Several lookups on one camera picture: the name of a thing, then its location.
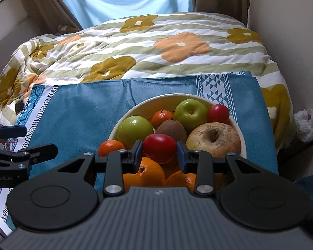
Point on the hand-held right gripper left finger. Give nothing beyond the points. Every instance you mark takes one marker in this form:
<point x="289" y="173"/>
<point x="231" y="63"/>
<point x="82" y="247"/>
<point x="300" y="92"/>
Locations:
<point x="138" y="153"/>

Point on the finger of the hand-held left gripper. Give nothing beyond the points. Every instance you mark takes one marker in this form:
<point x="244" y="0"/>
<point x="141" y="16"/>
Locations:
<point x="9" y="130"/>
<point x="39" y="154"/>

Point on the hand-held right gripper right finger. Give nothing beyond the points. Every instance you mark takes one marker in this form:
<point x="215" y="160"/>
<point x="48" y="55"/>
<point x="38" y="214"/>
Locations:
<point x="181" y="156"/>

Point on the green apple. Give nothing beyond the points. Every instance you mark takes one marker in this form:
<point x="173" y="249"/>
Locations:
<point x="191" y="113"/>
<point x="134" y="132"/>

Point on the large orange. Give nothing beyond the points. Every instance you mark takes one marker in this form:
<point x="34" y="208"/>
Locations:
<point x="143" y="175"/>

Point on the red tomato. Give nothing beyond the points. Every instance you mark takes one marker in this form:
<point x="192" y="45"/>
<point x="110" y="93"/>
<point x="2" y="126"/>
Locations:
<point x="160" y="148"/>
<point x="218" y="113"/>

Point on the brown kiwi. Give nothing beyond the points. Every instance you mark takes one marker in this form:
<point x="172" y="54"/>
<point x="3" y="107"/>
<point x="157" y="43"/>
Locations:
<point x="172" y="131"/>

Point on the mandarin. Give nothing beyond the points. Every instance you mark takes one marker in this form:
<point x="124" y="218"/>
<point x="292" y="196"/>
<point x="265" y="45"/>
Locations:
<point x="162" y="117"/>
<point x="111" y="148"/>

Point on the cream ceramic bowl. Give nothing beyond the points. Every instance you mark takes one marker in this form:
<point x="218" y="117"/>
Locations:
<point x="156" y="102"/>

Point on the small black flat object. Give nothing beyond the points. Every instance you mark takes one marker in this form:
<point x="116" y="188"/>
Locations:
<point x="19" y="106"/>

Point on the pale wrinkled apple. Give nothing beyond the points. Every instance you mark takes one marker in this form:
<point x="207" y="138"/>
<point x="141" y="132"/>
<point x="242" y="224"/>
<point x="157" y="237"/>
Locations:
<point x="213" y="142"/>

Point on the blue patterned towel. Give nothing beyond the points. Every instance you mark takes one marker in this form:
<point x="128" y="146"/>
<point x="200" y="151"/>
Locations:
<point x="80" y="109"/>

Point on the beige upholstered headboard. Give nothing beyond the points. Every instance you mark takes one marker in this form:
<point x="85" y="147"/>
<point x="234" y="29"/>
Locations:
<point x="13" y="36"/>

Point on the floral striped duvet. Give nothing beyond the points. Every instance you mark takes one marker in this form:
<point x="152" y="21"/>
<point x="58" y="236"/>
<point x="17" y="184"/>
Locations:
<point x="146" y="54"/>

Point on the white plastic bag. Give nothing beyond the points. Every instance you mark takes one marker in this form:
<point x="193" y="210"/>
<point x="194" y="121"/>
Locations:
<point x="306" y="123"/>

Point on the dark blue cloth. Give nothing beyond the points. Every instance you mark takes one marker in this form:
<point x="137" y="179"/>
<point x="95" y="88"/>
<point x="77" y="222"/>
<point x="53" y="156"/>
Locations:
<point x="312" y="192"/>

